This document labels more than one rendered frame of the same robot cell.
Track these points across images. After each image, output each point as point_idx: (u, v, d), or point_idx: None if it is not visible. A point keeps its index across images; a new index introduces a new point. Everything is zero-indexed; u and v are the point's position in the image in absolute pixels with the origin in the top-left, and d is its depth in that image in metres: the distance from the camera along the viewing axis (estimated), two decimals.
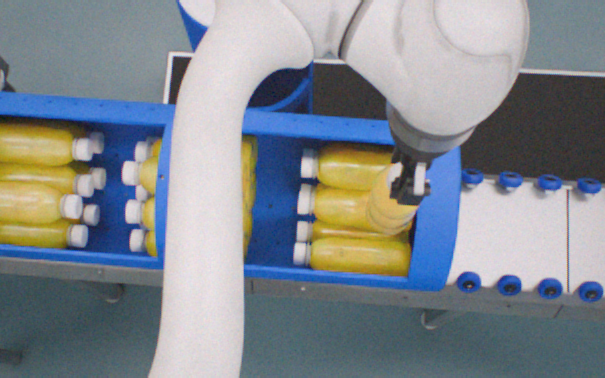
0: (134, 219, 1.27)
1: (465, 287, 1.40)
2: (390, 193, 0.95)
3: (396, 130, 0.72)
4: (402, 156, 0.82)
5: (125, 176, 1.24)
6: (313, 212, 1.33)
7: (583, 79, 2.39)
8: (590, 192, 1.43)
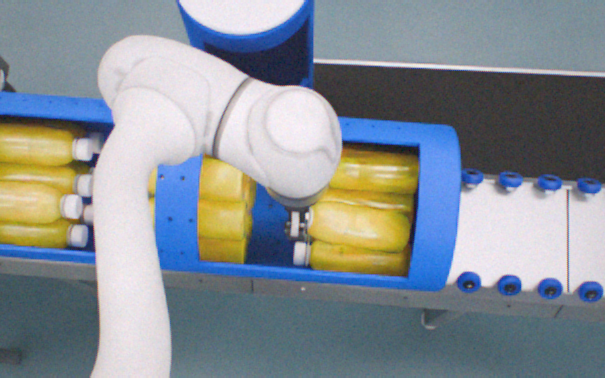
0: None
1: (465, 287, 1.40)
2: None
3: (268, 191, 0.96)
4: None
5: None
6: None
7: (583, 79, 2.39)
8: (590, 192, 1.43)
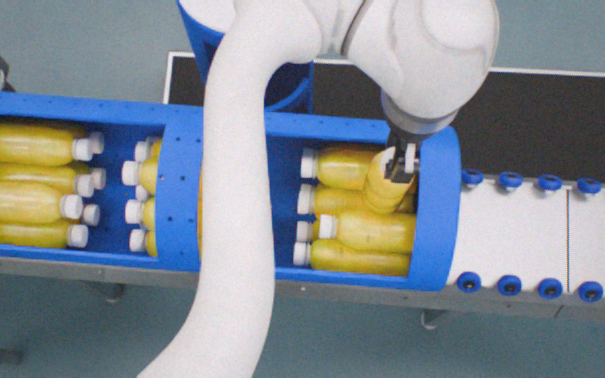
0: (134, 219, 1.27)
1: (465, 287, 1.40)
2: (384, 174, 1.07)
3: (389, 114, 0.84)
4: (395, 139, 0.94)
5: (125, 176, 1.24)
6: (313, 212, 1.33)
7: (583, 79, 2.39)
8: (590, 192, 1.43)
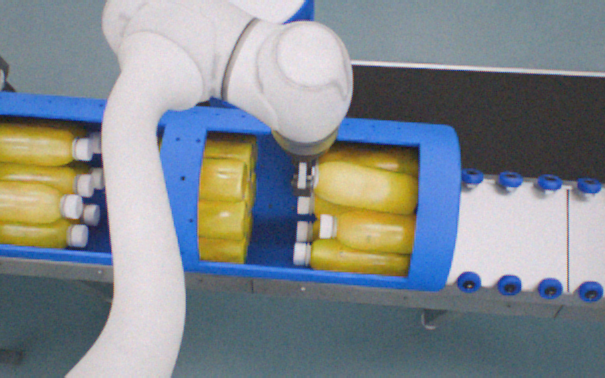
0: None
1: (465, 287, 1.40)
2: None
3: (276, 138, 0.94)
4: (291, 158, 1.04)
5: None
6: (313, 212, 1.33)
7: (583, 79, 2.39)
8: (590, 192, 1.43)
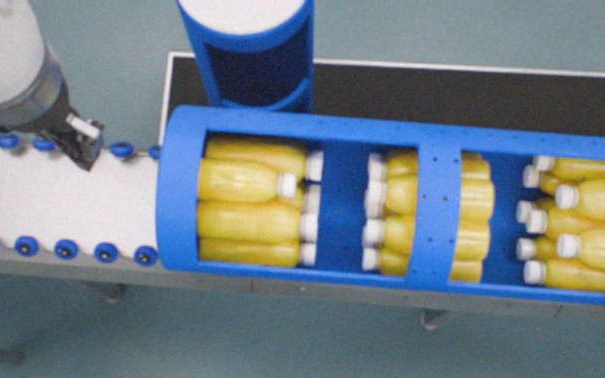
0: (375, 238, 1.26)
1: None
2: (84, 168, 0.92)
3: (18, 119, 0.68)
4: (54, 135, 0.78)
5: (372, 195, 1.23)
6: (544, 230, 1.32)
7: (583, 79, 2.39)
8: None
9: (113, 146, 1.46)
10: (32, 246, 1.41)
